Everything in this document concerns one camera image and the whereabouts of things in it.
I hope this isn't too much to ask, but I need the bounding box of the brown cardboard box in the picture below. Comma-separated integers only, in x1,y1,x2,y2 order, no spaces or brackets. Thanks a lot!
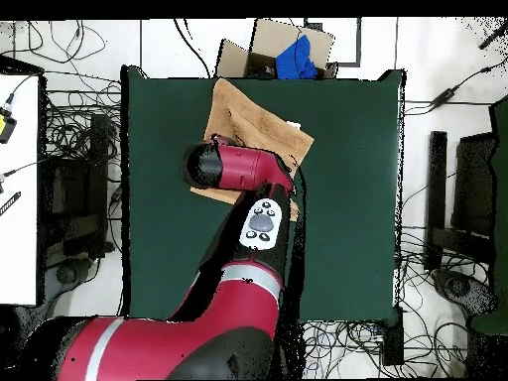
214,17,339,80

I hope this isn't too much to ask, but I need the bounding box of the dark green table cloth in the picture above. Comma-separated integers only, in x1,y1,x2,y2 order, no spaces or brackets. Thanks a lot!
119,63,409,324

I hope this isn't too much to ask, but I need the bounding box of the black chair base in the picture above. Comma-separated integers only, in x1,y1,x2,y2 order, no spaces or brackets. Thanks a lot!
430,267,499,318

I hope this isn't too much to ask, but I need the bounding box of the black emergency stop cable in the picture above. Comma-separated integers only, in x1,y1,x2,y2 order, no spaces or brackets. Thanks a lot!
3,73,38,110

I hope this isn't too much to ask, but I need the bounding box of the blue garment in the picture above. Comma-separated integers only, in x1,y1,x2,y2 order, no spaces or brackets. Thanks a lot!
274,34,318,80

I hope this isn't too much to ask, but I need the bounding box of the tangle of black floor cables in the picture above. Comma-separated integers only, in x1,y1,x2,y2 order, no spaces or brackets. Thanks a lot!
301,320,469,378
41,78,122,160

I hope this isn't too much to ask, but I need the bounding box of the orange terry towel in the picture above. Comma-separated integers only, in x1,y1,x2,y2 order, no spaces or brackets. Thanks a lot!
189,77,316,223

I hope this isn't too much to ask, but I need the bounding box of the black stand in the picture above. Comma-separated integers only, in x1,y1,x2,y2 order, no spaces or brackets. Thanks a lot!
39,112,112,259
423,130,497,273

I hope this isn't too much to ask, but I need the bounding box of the yellow emergency stop button box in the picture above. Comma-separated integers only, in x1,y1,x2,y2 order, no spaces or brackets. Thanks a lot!
0,105,19,145

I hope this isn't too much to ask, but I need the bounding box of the black power adapter with cable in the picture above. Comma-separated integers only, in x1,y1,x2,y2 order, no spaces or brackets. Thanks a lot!
404,59,508,116

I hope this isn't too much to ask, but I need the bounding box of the black framed white panel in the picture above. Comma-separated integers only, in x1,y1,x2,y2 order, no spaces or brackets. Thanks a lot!
303,16,362,67

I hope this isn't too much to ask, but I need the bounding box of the black striped bar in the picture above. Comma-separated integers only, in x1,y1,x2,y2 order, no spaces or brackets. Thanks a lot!
0,190,22,217

